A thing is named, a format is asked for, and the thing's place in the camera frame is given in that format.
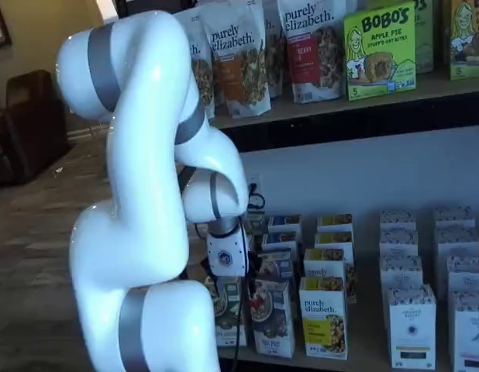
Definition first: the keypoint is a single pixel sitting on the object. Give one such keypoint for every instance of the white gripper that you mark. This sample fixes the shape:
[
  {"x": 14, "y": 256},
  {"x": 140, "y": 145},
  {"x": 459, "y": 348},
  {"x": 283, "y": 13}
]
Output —
[{"x": 228, "y": 253}]

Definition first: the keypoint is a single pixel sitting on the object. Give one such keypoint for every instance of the blue flax plus cereal box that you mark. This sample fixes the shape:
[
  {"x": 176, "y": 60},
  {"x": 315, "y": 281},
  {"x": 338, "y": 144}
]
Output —
[{"x": 272, "y": 321}]

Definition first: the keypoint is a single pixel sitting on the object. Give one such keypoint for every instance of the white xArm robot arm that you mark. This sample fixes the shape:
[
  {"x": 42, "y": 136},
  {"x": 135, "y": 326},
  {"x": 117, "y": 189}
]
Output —
[{"x": 138, "y": 155}]

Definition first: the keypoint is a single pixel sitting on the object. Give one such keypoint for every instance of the blue white cereal box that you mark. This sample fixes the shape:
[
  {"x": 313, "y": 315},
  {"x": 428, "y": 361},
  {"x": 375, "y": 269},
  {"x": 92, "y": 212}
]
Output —
[{"x": 276, "y": 265}]

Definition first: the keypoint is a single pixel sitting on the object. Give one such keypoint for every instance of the green white cereal box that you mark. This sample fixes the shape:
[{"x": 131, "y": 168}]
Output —
[{"x": 228, "y": 321}]

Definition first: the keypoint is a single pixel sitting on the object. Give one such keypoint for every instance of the blue topped white box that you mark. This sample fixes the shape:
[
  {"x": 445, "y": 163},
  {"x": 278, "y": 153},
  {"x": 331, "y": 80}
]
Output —
[
  {"x": 280, "y": 240},
  {"x": 284, "y": 222}
]

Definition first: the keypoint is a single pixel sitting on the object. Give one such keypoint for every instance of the yellow topped white box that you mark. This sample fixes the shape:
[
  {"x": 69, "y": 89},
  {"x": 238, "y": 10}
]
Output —
[
  {"x": 322, "y": 321},
  {"x": 334, "y": 221},
  {"x": 324, "y": 259},
  {"x": 334, "y": 238}
]

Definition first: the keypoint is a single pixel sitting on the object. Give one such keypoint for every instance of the black metal shelf rack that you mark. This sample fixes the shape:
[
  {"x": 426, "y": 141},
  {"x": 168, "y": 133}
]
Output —
[{"x": 340, "y": 131}]

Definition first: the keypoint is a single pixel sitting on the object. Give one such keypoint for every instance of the green Bobo's apple pie box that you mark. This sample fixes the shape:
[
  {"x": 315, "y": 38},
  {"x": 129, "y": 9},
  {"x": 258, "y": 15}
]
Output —
[{"x": 379, "y": 58}]

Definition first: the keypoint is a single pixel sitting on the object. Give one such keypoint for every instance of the green Bobo's snack box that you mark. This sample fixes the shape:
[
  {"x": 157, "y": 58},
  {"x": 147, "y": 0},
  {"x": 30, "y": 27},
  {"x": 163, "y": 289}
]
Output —
[{"x": 423, "y": 42}]

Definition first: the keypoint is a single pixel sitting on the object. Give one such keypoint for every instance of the yellow green Bobo's box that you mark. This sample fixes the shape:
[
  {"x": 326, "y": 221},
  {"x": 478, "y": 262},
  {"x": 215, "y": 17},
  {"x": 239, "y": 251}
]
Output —
[{"x": 470, "y": 42}]

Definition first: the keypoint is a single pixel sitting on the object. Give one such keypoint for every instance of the orange granola bag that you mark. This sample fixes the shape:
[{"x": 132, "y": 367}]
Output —
[
  {"x": 239, "y": 77},
  {"x": 275, "y": 50}
]

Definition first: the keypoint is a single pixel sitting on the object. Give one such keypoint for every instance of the red granola bag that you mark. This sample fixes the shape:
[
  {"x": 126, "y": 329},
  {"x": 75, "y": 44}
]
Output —
[{"x": 313, "y": 58}]

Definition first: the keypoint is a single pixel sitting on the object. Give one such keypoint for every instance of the blue granola bag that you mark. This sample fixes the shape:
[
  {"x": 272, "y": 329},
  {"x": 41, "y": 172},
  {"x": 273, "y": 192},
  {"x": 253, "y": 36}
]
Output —
[{"x": 193, "y": 42}]

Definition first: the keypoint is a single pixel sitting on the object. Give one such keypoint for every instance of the brown leather armchair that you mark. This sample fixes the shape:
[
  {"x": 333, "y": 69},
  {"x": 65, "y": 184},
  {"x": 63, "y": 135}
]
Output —
[{"x": 26, "y": 135}]

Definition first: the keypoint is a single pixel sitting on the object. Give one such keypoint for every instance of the white wall outlet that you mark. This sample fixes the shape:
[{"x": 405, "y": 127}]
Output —
[{"x": 255, "y": 179}]

